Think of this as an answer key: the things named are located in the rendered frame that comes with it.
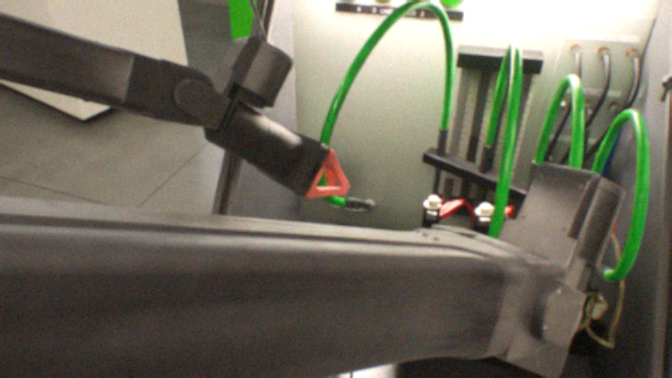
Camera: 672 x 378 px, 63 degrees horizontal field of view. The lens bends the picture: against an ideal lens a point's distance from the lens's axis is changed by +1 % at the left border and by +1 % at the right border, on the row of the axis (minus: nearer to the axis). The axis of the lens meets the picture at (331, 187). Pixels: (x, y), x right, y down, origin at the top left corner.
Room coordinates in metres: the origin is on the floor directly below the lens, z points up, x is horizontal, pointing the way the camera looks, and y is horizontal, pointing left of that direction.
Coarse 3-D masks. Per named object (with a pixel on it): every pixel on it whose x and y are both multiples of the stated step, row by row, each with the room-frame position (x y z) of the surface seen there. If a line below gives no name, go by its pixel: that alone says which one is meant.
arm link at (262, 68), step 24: (240, 48) 0.57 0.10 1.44; (264, 48) 0.58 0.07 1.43; (216, 72) 0.58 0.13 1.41; (240, 72) 0.56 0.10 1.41; (264, 72) 0.56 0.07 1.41; (288, 72) 0.59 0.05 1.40; (192, 96) 0.50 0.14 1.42; (216, 96) 0.51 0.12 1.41; (264, 96) 0.55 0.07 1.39; (216, 120) 0.50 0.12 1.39
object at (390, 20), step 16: (416, 0) 0.75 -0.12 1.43; (432, 0) 0.79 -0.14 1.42; (400, 16) 0.71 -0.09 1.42; (384, 32) 0.68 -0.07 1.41; (448, 32) 0.84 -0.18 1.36; (368, 48) 0.66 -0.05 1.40; (448, 48) 0.86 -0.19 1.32; (352, 64) 0.64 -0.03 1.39; (448, 64) 0.87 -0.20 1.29; (352, 80) 0.63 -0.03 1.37; (448, 80) 0.87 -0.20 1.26; (336, 96) 0.61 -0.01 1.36; (448, 96) 0.88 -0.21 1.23; (336, 112) 0.60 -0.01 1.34; (448, 112) 0.88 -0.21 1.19; (448, 128) 0.88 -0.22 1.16
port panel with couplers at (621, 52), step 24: (576, 24) 0.91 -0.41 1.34; (600, 24) 0.91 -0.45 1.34; (624, 24) 0.90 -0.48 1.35; (648, 24) 0.89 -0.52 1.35; (576, 48) 0.89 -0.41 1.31; (600, 48) 0.90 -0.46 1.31; (624, 48) 0.90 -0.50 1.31; (600, 72) 0.90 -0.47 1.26; (624, 72) 0.89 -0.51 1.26; (552, 96) 0.92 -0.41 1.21; (624, 96) 0.89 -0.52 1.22; (600, 120) 0.90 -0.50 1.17; (600, 144) 0.89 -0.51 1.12
